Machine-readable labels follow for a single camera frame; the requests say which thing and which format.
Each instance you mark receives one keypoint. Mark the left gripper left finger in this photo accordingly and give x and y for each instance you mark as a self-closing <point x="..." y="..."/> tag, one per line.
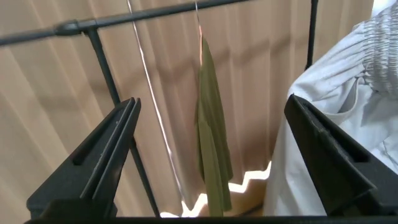
<point x="93" y="174"/>

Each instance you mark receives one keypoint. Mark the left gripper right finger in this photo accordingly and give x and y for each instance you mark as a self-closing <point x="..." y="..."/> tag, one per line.
<point x="351" y="180"/>

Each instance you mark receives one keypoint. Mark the pale grey garment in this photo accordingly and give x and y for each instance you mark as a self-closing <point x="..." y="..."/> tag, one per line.
<point x="342" y="68"/>

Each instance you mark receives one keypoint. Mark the green printed t-shirt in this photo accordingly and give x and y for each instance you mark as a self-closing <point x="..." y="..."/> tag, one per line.
<point x="211" y="124"/>

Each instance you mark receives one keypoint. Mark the pink clothes hanger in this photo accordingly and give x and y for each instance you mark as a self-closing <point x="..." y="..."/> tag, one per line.
<point x="200" y="34"/>

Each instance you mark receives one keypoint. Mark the black clothes rack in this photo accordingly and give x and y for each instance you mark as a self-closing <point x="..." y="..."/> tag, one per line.
<point x="102" y="65"/>

